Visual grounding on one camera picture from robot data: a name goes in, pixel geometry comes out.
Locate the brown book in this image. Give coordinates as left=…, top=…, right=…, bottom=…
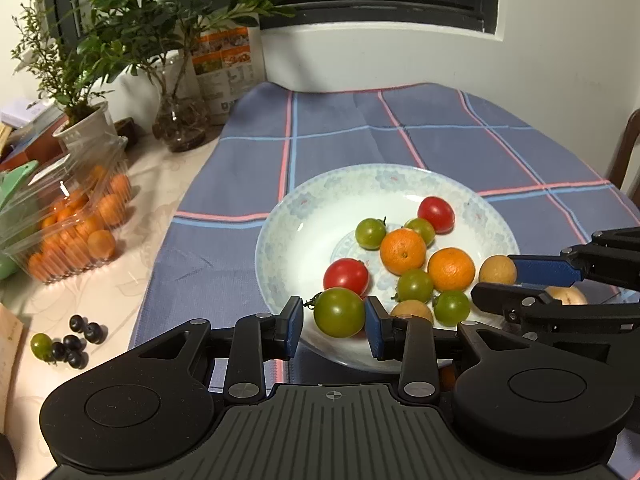
left=0, top=115, right=71, bottom=171

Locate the blue plaid tablecloth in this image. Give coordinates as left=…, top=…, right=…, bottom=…
left=127, top=82, right=640, bottom=396

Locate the glass vase with plant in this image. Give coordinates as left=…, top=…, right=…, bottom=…
left=77, top=0, right=296, bottom=153

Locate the red tomato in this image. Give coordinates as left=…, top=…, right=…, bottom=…
left=323, top=258, right=371, bottom=297
left=417, top=196, right=456, bottom=234

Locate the brown wooden chair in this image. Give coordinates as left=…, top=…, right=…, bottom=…
left=606, top=109, right=640, bottom=196

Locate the white blue patterned plate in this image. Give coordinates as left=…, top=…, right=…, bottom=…
left=255, top=164, right=522, bottom=373

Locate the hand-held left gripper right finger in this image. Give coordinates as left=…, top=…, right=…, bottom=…
left=364, top=296, right=538, bottom=406

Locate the small green tomato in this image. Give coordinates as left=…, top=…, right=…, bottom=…
left=30, top=332, right=55, bottom=362

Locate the printed leaflet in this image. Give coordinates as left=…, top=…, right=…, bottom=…
left=192, top=26, right=268, bottom=126

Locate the clear plastic clamshell box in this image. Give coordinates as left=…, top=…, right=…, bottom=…
left=0, top=137, right=136, bottom=285

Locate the pile of small kumquats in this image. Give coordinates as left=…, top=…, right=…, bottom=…
left=27, top=165, right=133, bottom=283

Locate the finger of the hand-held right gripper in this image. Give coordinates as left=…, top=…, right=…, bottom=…
left=509, top=228, right=640, bottom=287
left=471, top=282, right=640, bottom=361

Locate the potted plant white pot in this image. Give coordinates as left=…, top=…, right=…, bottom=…
left=10, top=0, right=131, bottom=156

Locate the cluster of green tomatoes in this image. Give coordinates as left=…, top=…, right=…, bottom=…
left=355, top=216, right=472, bottom=327

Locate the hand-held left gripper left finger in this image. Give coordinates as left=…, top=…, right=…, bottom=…
left=137, top=296, right=305, bottom=406

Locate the large green tomato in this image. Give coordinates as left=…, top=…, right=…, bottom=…
left=305, top=287, right=367, bottom=338

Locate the tan longan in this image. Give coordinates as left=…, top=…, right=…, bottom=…
left=478, top=255, right=518, bottom=286
left=390, top=300, right=434, bottom=326

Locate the tissue paper pack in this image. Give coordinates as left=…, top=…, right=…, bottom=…
left=0, top=305, right=26, bottom=436

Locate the dark window frame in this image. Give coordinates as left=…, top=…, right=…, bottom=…
left=42, top=0, right=501, bottom=43

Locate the pale notebook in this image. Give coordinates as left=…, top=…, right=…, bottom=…
left=0, top=97, right=51, bottom=128

